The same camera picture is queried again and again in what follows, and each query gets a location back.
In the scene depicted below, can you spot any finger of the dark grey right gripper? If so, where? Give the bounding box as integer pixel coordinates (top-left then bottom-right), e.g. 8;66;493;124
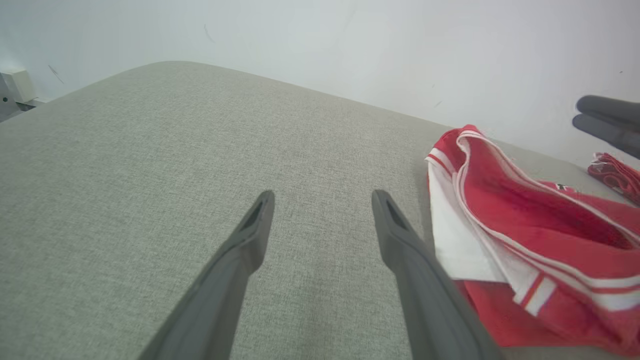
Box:
572;114;640;161
576;95;640;128

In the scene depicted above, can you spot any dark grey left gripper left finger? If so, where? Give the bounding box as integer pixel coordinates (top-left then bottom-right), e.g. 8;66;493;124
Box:
137;190;276;360

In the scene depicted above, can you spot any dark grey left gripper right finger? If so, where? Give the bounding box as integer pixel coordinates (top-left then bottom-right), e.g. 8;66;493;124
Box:
371;189;506;360

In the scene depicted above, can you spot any red and white jersey garment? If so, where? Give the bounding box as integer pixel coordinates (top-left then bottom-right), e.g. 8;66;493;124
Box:
425;124;640;358

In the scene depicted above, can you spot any grey fabric sofa cushion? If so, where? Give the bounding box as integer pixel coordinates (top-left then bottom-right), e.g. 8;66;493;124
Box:
0;61;640;360

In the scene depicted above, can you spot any grey metal frame leg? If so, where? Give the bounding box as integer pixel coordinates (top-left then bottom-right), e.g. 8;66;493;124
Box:
0;72;36;123

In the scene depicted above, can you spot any white wall box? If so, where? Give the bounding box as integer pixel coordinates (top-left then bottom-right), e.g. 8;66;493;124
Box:
0;69;38;105

